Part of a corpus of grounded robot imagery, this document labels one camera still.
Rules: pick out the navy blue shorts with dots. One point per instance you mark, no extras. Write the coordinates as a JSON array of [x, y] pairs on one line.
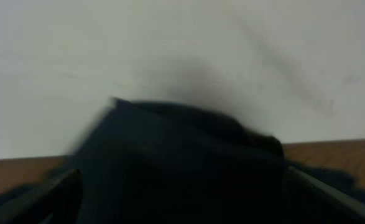
[[151, 162]]

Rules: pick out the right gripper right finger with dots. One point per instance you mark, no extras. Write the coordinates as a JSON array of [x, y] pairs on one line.
[[315, 195]]

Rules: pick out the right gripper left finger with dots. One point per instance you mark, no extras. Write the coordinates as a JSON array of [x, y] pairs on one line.
[[57, 200]]

